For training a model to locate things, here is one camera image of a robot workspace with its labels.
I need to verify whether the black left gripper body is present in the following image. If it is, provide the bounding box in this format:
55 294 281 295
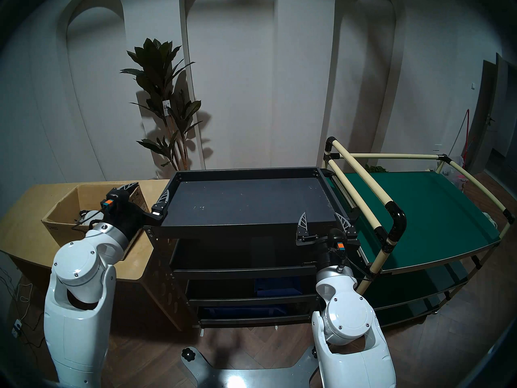
120 196 156 226

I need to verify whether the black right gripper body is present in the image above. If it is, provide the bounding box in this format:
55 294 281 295
296 234 360 247

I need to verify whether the brown cardboard storage box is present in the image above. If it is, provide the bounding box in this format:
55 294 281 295
42 182 148 258

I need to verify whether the black metal shelf cart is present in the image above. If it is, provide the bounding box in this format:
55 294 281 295
143 167 360 331

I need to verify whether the white plastic jug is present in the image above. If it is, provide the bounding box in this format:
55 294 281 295
80 210 104 227

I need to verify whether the blue plastic bin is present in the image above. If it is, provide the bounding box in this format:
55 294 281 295
254 277 302 297

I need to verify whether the green cart with cream pipes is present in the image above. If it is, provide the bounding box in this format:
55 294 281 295
321 137 515 327

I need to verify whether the tall dark green plant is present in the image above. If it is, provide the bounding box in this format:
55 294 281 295
120 38 203 171

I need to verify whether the light wooden table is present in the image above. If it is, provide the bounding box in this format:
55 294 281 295
0 180 170 331

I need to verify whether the red stick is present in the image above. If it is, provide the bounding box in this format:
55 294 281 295
460 108 475 165

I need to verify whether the dark grey door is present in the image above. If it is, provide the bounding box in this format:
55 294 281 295
471 54 517 174

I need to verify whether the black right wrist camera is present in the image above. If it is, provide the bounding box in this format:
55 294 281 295
326 228 347 251

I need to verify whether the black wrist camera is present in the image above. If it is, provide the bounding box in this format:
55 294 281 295
103 190 130 209
326 228 347 251

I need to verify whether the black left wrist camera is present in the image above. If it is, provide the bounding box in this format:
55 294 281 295
103 190 130 209

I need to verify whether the black floor cable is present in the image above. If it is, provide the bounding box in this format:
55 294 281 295
0 270 46 348

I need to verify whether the grey metal robot base plate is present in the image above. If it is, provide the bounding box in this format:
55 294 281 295
181 345 319 388

